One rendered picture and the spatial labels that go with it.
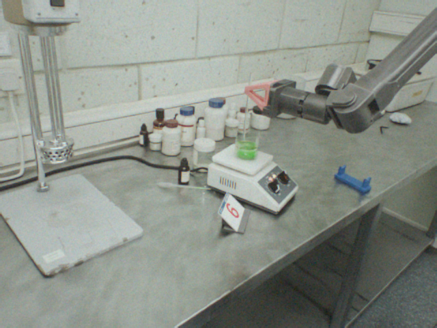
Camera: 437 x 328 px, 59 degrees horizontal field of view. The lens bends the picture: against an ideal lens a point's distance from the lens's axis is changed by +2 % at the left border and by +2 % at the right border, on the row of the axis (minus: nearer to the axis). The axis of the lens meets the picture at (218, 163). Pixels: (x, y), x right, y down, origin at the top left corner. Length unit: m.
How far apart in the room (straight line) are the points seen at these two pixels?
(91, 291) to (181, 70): 0.82
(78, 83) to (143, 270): 0.60
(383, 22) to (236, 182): 1.52
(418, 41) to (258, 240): 0.49
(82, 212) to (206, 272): 0.31
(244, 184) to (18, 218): 0.49
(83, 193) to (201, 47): 0.67
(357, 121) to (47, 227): 0.64
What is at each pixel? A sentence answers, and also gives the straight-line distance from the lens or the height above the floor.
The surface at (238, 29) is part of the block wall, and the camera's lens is 1.46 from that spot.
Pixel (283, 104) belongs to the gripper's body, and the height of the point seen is 1.01.
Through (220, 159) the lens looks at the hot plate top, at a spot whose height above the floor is 0.84.
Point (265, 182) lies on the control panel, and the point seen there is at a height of 0.81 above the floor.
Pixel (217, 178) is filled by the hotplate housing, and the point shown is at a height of 0.79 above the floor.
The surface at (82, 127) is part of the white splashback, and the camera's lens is 1.12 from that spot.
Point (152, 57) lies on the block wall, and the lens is 1.23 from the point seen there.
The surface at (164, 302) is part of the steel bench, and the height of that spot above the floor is 0.75.
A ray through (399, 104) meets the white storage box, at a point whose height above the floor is 0.78.
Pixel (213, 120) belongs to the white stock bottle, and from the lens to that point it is 1.22.
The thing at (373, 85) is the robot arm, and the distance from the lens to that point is 0.77.
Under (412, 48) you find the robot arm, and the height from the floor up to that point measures 1.15.
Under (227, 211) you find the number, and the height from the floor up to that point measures 0.78.
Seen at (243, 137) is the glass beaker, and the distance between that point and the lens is 0.90.
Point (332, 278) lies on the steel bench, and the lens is 1.82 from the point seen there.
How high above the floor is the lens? 1.24
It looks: 27 degrees down
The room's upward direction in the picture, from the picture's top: 5 degrees clockwise
